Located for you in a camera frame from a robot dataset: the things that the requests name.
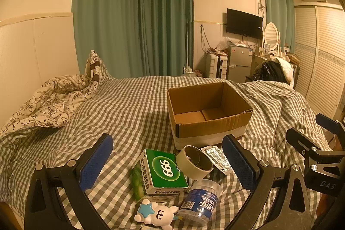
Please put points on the silver small fridge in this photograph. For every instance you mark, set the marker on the silver small fridge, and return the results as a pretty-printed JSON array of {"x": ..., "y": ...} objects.
[{"x": 240, "y": 64}]

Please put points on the black bag on chair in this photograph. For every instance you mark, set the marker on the black bag on chair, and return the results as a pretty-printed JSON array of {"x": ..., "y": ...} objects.
[{"x": 268, "y": 71}]

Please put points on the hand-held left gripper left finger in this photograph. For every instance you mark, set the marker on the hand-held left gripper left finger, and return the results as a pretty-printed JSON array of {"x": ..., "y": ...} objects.
[{"x": 94, "y": 162}]

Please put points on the cardboard box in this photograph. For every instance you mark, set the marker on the cardboard box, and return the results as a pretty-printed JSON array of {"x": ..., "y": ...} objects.
[{"x": 210, "y": 122}]

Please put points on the white louvered wardrobe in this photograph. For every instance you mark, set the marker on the white louvered wardrobe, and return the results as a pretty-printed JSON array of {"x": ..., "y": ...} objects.
[{"x": 320, "y": 57}]

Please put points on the oval white vanity mirror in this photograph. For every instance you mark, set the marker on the oval white vanity mirror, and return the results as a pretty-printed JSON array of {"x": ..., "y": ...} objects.
[{"x": 271, "y": 35}]

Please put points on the white mop pole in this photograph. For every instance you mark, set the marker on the white mop pole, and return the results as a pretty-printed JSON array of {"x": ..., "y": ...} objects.
[{"x": 186, "y": 44}]

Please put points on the wide green curtain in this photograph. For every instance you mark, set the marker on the wide green curtain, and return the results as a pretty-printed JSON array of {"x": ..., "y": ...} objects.
[{"x": 105, "y": 17}]

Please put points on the floral pillow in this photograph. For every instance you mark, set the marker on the floral pillow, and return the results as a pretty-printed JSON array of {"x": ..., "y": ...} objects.
[{"x": 95, "y": 67}]

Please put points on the clear plastic bag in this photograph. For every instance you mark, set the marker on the clear plastic bag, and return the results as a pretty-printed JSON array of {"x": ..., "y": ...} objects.
[{"x": 223, "y": 43}]

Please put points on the green medicine box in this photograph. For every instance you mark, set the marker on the green medicine box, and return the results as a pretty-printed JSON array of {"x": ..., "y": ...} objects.
[{"x": 164, "y": 173}]

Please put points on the wooden dressing table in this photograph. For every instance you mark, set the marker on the wooden dressing table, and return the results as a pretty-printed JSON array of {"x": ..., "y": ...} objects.
[{"x": 259, "y": 63}]

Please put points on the silver blister pack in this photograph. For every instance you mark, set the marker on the silver blister pack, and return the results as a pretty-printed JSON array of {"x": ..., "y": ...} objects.
[{"x": 217, "y": 157}]

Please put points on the floral white duvet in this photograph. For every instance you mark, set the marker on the floral white duvet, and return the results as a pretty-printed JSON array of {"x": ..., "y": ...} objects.
[{"x": 43, "y": 103}]

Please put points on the beige tape roll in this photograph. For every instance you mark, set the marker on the beige tape roll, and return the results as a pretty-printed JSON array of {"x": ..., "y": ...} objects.
[{"x": 192, "y": 164}]

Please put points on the black wall television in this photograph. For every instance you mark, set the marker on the black wall television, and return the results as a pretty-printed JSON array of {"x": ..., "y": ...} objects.
[{"x": 244, "y": 23}]

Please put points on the narrow green curtain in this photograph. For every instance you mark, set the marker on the narrow green curtain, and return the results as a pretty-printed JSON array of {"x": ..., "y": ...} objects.
[{"x": 280, "y": 11}]

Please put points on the grey checkered quilt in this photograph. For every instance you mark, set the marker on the grey checkered quilt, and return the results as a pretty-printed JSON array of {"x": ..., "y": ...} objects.
[{"x": 277, "y": 100}]

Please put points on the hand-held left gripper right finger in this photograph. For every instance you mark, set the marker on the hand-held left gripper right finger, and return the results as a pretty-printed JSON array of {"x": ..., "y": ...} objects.
[{"x": 241, "y": 162}]

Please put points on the clear plastic jar blue label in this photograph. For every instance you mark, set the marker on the clear plastic jar blue label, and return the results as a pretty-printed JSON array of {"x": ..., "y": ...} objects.
[{"x": 200, "y": 199}]

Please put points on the white jacket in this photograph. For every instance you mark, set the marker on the white jacket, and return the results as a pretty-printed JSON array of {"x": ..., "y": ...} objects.
[{"x": 287, "y": 69}]

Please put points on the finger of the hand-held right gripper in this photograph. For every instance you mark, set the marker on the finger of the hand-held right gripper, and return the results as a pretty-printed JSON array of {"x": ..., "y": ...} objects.
[
  {"x": 327, "y": 121},
  {"x": 302, "y": 139}
]

